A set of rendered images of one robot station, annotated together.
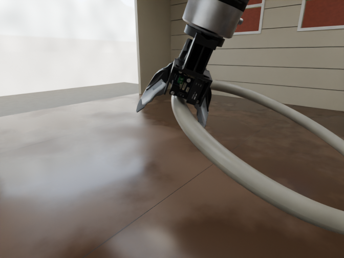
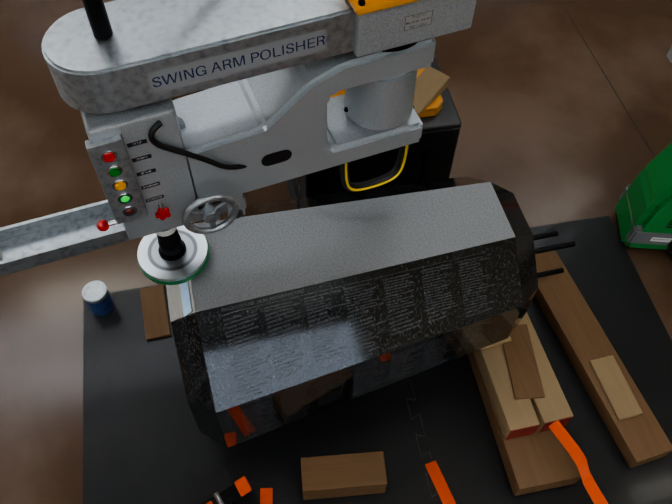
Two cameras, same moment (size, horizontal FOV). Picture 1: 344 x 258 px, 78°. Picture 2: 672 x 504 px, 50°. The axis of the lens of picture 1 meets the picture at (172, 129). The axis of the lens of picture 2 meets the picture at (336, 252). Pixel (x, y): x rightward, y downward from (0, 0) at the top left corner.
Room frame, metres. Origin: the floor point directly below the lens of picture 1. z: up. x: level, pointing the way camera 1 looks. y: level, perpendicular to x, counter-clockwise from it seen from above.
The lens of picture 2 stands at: (-1.01, -0.12, 2.68)
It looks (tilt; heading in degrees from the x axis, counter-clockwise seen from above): 56 degrees down; 306
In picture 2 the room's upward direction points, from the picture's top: 1 degrees clockwise
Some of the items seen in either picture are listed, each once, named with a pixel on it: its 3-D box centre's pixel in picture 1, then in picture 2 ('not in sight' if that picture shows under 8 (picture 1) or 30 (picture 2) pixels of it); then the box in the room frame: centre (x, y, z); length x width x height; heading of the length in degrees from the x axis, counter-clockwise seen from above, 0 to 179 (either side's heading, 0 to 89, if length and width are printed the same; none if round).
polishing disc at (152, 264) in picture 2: not in sight; (172, 251); (0.11, -0.79, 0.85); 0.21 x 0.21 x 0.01
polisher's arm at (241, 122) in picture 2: not in sight; (289, 121); (-0.10, -1.12, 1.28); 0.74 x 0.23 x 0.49; 59
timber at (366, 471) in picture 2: not in sight; (343, 475); (-0.59, -0.76, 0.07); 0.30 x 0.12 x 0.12; 42
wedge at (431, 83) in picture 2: not in sight; (423, 90); (-0.08, -1.90, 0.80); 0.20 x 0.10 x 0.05; 89
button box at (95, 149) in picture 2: not in sight; (118, 180); (0.05, -0.67, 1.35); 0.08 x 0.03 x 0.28; 59
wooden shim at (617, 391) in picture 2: not in sight; (615, 387); (-1.22, -1.67, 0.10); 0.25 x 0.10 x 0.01; 142
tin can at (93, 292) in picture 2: not in sight; (98, 298); (0.66, -0.72, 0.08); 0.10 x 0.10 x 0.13
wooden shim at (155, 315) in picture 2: not in sight; (154, 311); (0.46, -0.83, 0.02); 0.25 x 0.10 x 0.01; 142
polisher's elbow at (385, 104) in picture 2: not in sight; (380, 82); (-0.23, -1.36, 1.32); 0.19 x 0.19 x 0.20
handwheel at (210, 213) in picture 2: not in sight; (207, 204); (-0.05, -0.83, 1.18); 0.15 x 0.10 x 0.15; 59
